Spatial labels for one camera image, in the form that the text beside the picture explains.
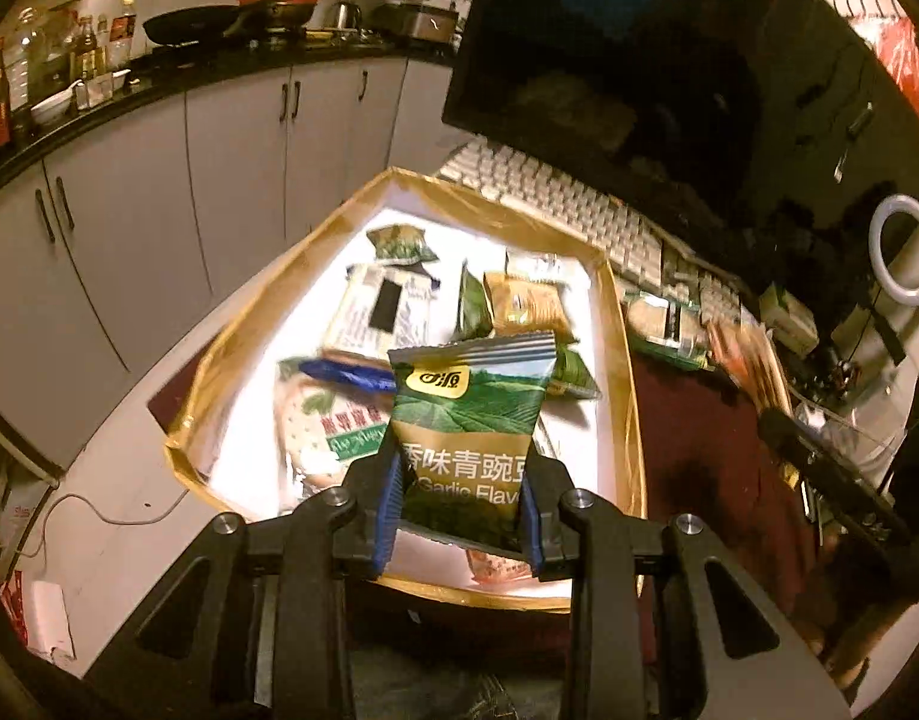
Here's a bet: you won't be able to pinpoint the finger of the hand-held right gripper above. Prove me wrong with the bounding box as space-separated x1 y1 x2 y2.
755 409 914 542

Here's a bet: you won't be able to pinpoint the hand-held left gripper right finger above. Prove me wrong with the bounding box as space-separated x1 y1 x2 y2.
515 457 851 720

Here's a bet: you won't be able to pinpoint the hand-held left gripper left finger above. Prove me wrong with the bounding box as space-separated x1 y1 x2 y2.
85 450 404 720

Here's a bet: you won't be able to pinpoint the large green pea packet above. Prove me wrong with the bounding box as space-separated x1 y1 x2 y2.
386 330 558 552

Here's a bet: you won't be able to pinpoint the blue-edged white cracker packet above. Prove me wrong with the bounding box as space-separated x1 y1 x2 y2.
323 262 440 361

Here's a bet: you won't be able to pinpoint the gold-lined cardboard box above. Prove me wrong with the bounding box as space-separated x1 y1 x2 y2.
163 165 648 612

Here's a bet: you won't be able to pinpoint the person's right forearm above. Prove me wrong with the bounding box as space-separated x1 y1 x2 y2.
823 600 890 691

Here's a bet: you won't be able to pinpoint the round cracker packet green label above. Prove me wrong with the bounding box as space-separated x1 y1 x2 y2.
275 373 392 500

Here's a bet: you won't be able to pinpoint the maroon tablecloth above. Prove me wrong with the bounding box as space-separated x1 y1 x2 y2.
340 356 836 691

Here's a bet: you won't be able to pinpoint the blue snack packet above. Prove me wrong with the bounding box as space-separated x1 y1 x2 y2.
298 357 399 396

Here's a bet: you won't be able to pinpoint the small green pea packet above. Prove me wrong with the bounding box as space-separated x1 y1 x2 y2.
455 262 495 343
551 349 603 401
365 225 440 265

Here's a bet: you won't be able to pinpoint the white and green carton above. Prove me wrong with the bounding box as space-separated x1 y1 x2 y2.
758 283 821 357

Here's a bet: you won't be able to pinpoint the yellow snack packet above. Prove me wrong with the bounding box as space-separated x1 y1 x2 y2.
483 270 578 340

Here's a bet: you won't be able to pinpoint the pile of snack packets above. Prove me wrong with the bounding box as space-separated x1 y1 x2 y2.
623 289 798 421

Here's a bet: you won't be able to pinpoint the small white snack packet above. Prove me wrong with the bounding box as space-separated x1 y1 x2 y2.
504 247 564 280

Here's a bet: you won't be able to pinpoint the white computer keyboard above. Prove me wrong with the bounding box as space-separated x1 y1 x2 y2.
437 136 740 316

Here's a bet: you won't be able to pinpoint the white box on floor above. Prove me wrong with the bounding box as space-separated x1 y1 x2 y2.
23 576 78 662

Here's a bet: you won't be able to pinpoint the white kitchen cabinets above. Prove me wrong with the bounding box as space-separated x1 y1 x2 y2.
0 56 461 466

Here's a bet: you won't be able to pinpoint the red plastic bag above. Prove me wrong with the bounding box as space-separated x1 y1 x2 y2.
870 15 919 149

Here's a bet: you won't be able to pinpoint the black computer monitor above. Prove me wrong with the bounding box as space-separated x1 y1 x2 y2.
440 0 919 260

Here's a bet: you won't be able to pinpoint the metal cooking pot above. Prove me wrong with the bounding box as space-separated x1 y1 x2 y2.
373 0 462 44

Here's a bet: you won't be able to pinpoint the small white bowl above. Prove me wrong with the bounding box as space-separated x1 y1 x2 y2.
28 86 80 126

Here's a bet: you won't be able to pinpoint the black frying pan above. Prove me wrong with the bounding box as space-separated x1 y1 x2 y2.
143 4 245 47

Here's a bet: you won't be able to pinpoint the row of condiment bottles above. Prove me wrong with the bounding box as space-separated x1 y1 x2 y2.
0 0 140 155

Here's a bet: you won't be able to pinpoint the white ring light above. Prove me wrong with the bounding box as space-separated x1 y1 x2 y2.
866 193 919 365

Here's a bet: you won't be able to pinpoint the white floor cable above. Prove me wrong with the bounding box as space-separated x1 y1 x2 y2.
0 490 192 557

